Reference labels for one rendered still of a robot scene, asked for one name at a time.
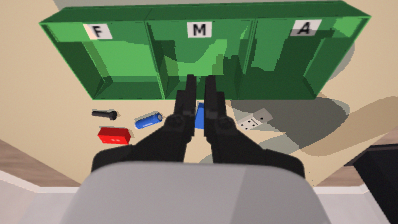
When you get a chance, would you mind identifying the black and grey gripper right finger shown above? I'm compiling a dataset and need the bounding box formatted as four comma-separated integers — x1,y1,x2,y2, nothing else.
204,75,306,180

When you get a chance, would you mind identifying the green three-compartment bin rack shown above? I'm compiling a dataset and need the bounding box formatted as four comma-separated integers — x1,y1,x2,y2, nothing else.
39,0,372,100

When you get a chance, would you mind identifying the blue flat block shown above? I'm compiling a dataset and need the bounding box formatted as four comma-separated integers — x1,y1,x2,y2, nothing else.
195,103,204,129

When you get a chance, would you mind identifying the grey domino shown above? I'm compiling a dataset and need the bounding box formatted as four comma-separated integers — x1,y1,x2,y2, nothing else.
237,108,273,131

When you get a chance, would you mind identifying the blue battery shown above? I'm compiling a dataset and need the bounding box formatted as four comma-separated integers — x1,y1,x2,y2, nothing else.
134,113,162,130

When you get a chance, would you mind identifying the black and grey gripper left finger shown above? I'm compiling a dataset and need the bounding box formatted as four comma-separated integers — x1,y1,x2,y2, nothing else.
91,74,197,173

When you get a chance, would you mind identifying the red nine-volt battery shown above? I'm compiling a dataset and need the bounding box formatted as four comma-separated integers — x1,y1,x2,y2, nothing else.
98,127,131,144

